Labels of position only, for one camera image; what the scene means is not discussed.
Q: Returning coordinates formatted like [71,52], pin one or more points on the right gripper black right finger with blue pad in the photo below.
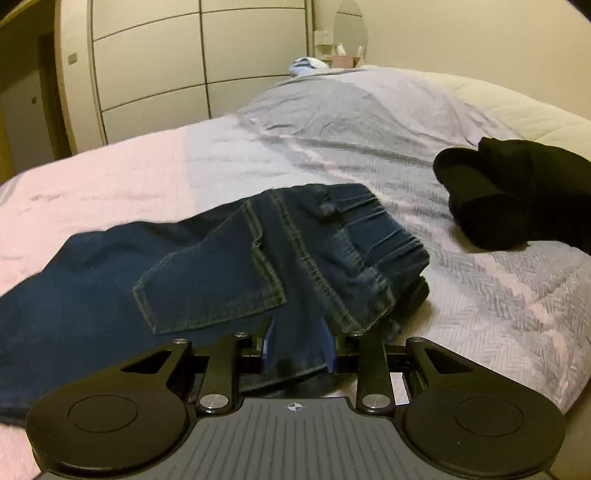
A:
[362,354]

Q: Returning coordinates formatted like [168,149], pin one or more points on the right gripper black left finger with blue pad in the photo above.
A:
[231,357]

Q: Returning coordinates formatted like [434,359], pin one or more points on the dark blue denim jeans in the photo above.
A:
[296,255]

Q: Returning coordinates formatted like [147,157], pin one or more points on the blue white clothes pile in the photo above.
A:
[307,65]

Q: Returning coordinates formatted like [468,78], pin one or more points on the grey pink bed cover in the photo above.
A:
[524,312]

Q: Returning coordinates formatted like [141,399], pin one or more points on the black garment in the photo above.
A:
[508,192]

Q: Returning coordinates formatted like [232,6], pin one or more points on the cream long bolster pillow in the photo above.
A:
[532,119]

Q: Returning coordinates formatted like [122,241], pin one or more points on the brown room door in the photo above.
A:
[31,104]

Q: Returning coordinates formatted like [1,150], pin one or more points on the pink box on nightstand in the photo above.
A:
[345,61]

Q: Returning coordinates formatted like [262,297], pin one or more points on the cream panelled wardrobe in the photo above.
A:
[128,68]

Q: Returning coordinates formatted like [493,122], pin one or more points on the clear wine glass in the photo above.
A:
[324,44]

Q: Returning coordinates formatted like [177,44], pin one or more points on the oval wall mirror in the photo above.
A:
[350,31]

